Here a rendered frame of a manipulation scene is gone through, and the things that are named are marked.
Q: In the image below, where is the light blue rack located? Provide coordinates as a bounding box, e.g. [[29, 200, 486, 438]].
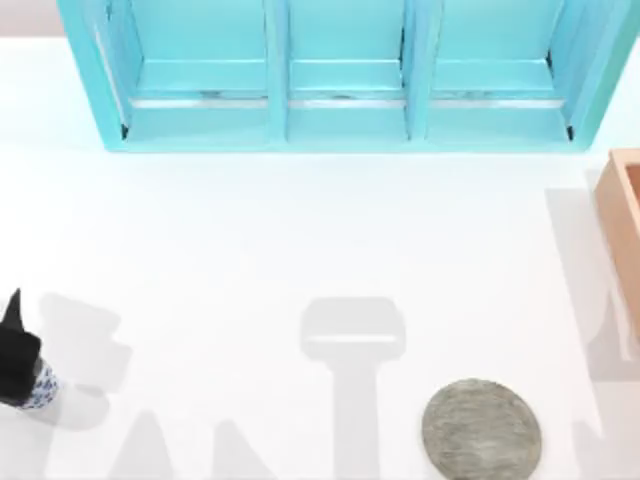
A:
[[55, 0, 640, 154]]

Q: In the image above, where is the round grey coaster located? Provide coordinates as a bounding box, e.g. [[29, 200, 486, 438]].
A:
[[421, 378, 543, 480]]

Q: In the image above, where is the salmon-coloured box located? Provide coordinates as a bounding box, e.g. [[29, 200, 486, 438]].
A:
[[594, 148, 640, 359]]

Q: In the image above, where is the white and blue patterned cup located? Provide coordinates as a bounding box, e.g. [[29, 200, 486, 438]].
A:
[[14, 357, 61, 412]]

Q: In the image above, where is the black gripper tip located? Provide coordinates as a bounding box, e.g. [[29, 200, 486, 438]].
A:
[[0, 287, 43, 407]]

